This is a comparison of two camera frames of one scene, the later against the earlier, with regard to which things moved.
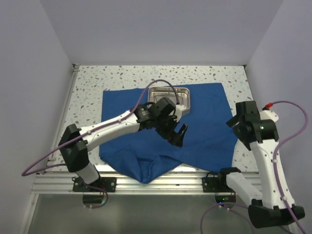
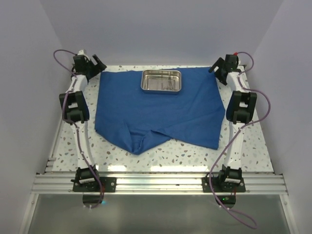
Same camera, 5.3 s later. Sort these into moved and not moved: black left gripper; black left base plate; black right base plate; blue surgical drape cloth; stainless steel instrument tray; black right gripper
Moved: black left gripper; blue surgical drape cloth; stainless steel instrument tray; black right gripper
Not moved: black left base plate; black right base plate
